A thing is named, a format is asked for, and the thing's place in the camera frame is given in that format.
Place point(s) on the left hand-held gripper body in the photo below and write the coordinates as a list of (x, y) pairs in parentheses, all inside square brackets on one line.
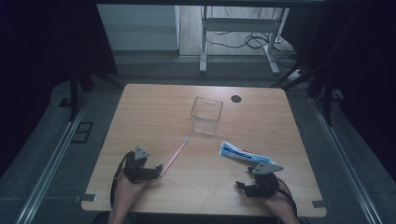
[(135, 169)]

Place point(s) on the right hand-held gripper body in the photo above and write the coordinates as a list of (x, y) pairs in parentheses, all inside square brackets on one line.
[(264, 185)]

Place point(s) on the blue and white toothpaste tube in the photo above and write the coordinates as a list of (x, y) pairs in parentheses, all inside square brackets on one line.
[(243, 154)]

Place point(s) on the pink toothbrush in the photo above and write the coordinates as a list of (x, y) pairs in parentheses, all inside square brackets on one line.
[(174, 157)]

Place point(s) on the clear plastic container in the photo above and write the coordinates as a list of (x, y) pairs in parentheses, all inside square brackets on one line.
[(206, 116)]

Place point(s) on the person's left hand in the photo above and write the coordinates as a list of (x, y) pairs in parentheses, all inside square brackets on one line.
[(127, 191)]

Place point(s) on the person's right hand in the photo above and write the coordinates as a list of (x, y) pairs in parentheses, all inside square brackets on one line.
[(280, 205)]

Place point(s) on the black round table grommet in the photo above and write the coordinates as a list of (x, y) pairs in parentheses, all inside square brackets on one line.
[(236, 99)]

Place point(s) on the black metal stand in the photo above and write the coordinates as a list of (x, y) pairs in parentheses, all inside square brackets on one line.
[(327, 99), (74, 93)]

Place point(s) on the white power strip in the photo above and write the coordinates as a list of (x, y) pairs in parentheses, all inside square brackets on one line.
[(295, 75)]

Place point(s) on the white cabinet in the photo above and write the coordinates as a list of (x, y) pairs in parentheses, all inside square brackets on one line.
[(137, 28)]

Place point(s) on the dark curtain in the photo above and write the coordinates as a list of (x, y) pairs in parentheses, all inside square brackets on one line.
[(361, 62), (37, 62)]

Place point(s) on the black rectangular floor frame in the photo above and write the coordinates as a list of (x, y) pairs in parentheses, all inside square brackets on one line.
[(82, 123)]

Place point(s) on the aluminium floor rail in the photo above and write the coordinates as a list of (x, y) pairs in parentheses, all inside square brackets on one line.
[(342, 155), (53, 165)]

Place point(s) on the white metal desk frame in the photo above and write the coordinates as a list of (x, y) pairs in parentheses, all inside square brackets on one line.
[(239, 24)]

